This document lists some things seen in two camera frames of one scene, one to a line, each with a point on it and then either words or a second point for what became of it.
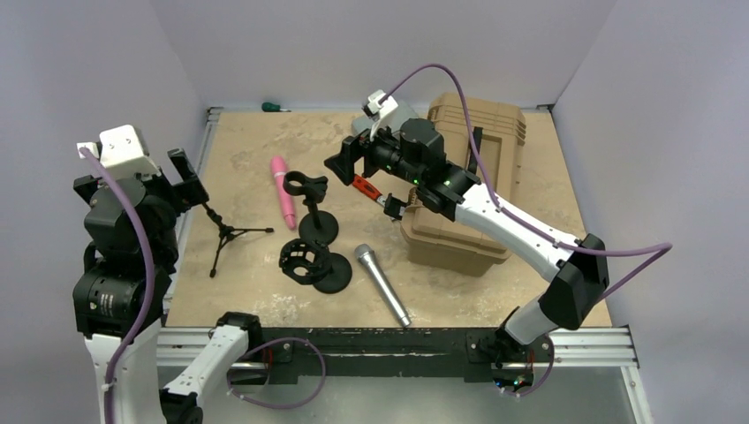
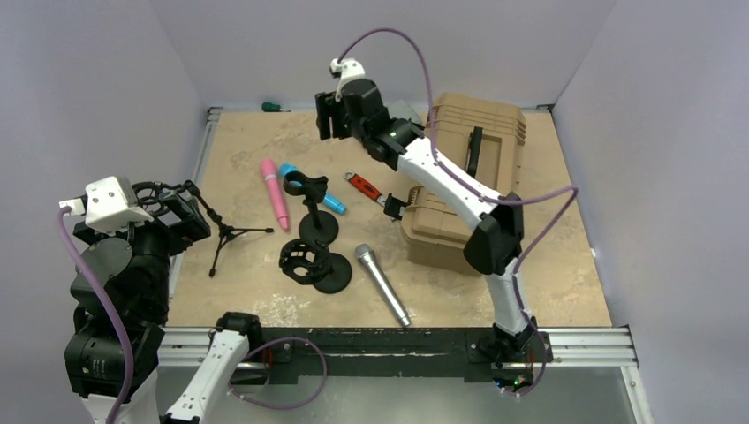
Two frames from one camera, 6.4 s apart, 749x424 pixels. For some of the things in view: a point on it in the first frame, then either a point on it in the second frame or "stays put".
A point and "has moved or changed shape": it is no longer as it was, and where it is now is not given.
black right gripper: x=353 y=148 -> x=328 y=107
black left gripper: x=186 y=191 -> x=188 y=226
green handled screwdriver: x=269 y=107 stays put
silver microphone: x=366 y=253 stays put
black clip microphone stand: x=318 y=227 stays put
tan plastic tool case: x=435 y=238 stays put
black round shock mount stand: x=306 y=261 stays put
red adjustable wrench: x=368 y=189 stays put
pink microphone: x=279 y=167 has moved or changed shape
